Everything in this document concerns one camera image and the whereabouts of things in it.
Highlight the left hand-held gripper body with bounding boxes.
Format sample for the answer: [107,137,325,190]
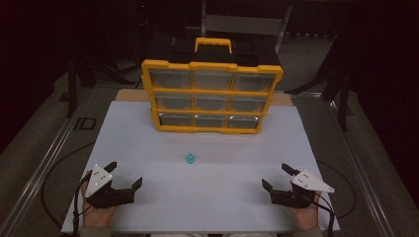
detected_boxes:
[83,163,136,209]

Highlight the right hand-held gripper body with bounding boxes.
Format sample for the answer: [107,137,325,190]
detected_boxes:
[270,169,336,209]

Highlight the clear plastic drawer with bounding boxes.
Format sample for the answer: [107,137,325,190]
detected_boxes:
[149,69,192,90]

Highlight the yellow black drawer cabinet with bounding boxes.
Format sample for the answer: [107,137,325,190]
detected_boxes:
[140,37,285,135]

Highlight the person's right hand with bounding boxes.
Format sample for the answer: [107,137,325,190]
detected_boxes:
[290,199,321,231]

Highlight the person's left hand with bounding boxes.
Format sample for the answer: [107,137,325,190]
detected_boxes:
[80,180,117,228]

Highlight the white board mat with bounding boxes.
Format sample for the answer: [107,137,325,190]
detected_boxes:
[60,100,341,235]

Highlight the black stand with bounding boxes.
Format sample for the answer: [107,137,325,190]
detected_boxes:
[285,29,352,132]
[65,52,136,119]

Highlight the grid of clear drawers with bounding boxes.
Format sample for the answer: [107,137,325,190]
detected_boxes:
[154,70,277,130]

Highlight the black cable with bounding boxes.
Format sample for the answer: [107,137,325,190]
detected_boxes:
[316,160,358,220]
[41,141,97,230]

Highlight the right hand-held gripper cable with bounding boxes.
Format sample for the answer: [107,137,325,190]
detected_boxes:
[309,195,336,237]

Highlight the aluminium rail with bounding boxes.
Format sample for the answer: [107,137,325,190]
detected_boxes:
[0,88,97,237]
[324,98,396,237]

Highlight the grey metal frame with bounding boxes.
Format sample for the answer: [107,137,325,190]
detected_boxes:
[200,0,293,53]

